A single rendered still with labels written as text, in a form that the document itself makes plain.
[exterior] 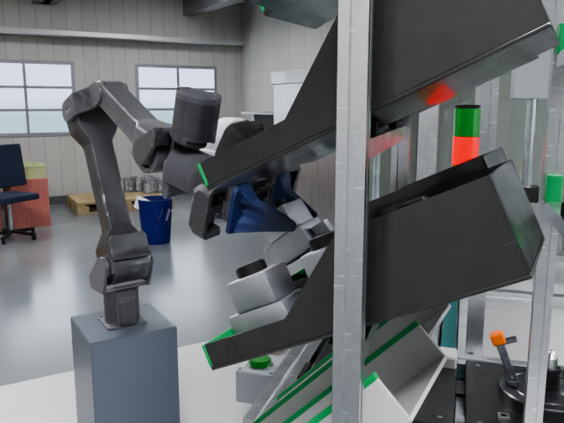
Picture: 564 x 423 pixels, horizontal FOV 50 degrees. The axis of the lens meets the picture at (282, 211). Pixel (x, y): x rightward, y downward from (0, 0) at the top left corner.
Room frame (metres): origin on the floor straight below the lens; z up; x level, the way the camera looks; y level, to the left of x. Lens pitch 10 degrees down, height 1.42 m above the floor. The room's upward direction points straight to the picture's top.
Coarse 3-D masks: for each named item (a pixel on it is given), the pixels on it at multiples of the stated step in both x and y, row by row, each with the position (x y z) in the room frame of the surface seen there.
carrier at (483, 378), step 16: (480, 368) 0.96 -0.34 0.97; (496, 368) 0.96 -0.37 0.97; (560, 368) 0.85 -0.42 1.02; (480, 384) 0.91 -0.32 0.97; (496, 384) 0.91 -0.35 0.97; (512, 384) 0.86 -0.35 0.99; (560, 384) 0.87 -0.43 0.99; (480, 400) 0.85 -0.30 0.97; (496, 400) 0.85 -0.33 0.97; (512, 400) 0.83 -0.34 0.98; (560, 400) 0.81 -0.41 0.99; (480, 416) 0.80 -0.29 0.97; (496, 416) 0.80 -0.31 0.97; (512, 416) 0.81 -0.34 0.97; (544, 416) 0.79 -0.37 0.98; (560, 416) 0.78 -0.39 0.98
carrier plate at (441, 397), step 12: (324, 348) 1.05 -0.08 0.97; (444, 372) 0.95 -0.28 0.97; (456, 372) 0.96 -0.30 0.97; (444, 384) 0.91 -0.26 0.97; (432, 396) 0.87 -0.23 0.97; (444, 396) 0.87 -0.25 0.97; (420, 408) 0.83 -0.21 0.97; (432, 408) 0.83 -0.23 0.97; (444, 408) 0.83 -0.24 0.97; (420, 420) 0.79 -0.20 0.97; (432, 420) 0.79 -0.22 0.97; (444, 420) 0.79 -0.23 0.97
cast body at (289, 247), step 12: (276, 204) 0.69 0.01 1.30; (288, 204) 0.68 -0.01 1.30; (300, 204) 0.70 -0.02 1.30; (288, 216) 0.67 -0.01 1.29; (300, 216) 0.69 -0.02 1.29; (300, 228) 0.66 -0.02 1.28; (312, 228) 0.67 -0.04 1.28; (324, 228) 0.67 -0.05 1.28; (276, 240) 0.69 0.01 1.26; (288, 240) 0.67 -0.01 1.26; (300, 240) 0.66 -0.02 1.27; (276, 252) 0.68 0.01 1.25; (288, 252) 0.67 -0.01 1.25; (300, 252) 0.67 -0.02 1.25; (288, 264) 0.70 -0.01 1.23
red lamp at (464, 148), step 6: (456, 138) 1.07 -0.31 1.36; (462, 138) 1.05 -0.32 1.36; (468, 138) 1.05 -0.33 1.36; (474, 138) 1.05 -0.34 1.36; (456, 144) 1.06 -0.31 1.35; (462, 144) 1.05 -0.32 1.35; (468, 144) 1.05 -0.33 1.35; (474, 144) 1.05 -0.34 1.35; (456, 150) 1.06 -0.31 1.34; (462, 150) 1.05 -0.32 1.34; (468, 150) 1.05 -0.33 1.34; (474, 150) 1.05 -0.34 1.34; (456, 156) 1.06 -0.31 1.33; (462, 156) 1.05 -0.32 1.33; (468, 156) 1.05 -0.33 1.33; (474, 156) 1.05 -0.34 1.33; (456, 162) 1.06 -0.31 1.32; (462, 162) 1.05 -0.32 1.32
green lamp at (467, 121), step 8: (456, 112) 1.07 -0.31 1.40; (464, 112) 1.05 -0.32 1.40; (472, 112) 1.05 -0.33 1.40; (480, 112) 1.05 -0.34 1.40; (456, 120) 1.07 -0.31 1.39; (464, 120) 1.05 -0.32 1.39; (472, 120) 1.05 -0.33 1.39; (456, 128) 1.07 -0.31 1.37; (464, 128) 1.05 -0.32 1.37; (472, 128) 1.05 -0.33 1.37; (456, 136) 1.07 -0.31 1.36; (464, 136) 1.05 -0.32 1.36; (472, 136) 1.05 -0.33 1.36
